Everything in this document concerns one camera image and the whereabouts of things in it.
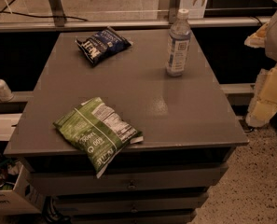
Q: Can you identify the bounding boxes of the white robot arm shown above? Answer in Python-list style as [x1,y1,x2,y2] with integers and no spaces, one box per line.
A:
[244,11,277,128]

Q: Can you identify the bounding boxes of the green chip bag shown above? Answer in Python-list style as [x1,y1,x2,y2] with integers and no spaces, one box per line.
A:
[53,97,144,178]

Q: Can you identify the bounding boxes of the white pump dispenser bottle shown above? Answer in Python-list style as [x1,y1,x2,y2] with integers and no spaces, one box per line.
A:
[0,79,14,102]

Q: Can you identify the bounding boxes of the metal frame rail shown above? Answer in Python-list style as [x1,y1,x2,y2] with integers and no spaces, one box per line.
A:
[0,0,272,33]

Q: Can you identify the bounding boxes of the clear plastic water bottle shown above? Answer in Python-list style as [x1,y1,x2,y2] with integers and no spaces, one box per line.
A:
[166,8,191,77]

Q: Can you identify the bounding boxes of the blue chip bag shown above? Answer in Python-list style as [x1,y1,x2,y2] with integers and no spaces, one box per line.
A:
[76,27,132,67]

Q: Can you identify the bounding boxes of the black cable on floor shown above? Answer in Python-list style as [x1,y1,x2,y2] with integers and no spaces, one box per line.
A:
[0,0,90,22]

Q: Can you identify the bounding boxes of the cardboard box with items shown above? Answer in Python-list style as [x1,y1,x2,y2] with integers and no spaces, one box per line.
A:
[0,161,45,216]

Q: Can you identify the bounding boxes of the grey drawer cabinet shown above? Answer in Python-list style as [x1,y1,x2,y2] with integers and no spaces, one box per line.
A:
[5,30,247,224]

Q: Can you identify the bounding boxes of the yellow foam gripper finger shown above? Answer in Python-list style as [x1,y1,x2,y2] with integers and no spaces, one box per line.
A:
[245,64,277,128]
[244,23,269,48]

